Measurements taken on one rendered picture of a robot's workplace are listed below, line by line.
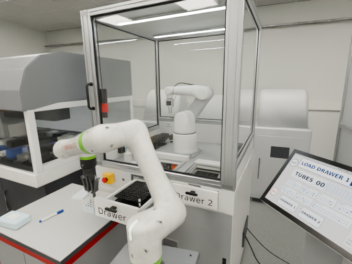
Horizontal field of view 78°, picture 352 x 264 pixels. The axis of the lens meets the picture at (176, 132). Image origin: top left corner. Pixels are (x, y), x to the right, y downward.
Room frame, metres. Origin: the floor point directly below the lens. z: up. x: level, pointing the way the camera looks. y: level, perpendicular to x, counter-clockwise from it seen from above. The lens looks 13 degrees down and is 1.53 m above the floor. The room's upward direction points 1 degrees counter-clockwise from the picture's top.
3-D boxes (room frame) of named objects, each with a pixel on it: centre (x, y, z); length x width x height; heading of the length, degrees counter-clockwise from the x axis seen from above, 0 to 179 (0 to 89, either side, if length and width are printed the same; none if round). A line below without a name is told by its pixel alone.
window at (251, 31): (1.53, -0.50, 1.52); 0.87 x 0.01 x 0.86; 155
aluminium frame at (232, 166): (1.73, -0.06, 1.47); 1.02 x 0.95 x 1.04; 65
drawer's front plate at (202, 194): (1.18, -0.10, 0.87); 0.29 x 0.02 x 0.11; 65
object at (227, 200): (1.74, -0.06, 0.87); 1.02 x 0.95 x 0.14; 65
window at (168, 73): (1.32, 0.14, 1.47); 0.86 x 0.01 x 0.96; 65
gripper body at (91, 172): (1.25, 0.54, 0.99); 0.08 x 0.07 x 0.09; 70
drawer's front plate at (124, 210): (1.03, 0.32, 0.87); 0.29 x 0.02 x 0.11; 65
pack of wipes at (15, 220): (1.10, 0.93, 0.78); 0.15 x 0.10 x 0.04; 72
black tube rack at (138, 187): (1.21, 0.24, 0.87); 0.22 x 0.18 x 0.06; 155
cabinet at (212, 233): (1.73, -0.06, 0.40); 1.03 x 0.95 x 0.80; 65
